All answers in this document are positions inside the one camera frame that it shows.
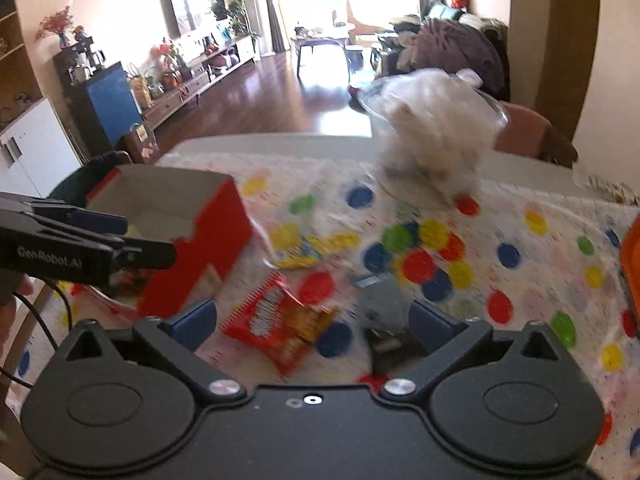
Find green potted plant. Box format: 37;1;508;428
226;0;262;38

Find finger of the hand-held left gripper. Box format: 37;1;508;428
0;192;129;236
109;238;179;282

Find dotted printed tablecloth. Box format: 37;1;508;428
14;152;640;480

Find red snack packet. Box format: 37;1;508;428
219;271;342;377

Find flat screen television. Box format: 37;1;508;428
159;0;227;42

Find person's left hand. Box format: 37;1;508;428
0;274;35;361

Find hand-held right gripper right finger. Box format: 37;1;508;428
379;299;562;403

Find black draped chair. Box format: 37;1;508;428
46;151;137;202

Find pink chair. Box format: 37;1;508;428
494;101;579;167

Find black cable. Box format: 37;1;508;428
0;284;62;392

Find purple garment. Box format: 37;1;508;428
414;16;507;102

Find white cabinet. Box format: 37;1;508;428
0;96;84;199

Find orange packet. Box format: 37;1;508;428
616;226;640;337

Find red cardboard box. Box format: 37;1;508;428
85;164;257;317

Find coffee table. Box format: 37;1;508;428
289;21;357;77

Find brown paper bag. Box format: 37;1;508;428
126;121;162;164

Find clear bag of white stuff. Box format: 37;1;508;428
369;66;510;207

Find yellow cartoon jelly cup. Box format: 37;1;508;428
271;231;362;270

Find red flower bouquet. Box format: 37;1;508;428
34;6;74;42

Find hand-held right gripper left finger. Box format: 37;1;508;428
65;299;247;404

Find blue cabinet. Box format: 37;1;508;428
66;61;144;147

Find low media console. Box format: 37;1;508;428
144;35;262;129

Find grey foil packet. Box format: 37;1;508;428
349;274;427;377

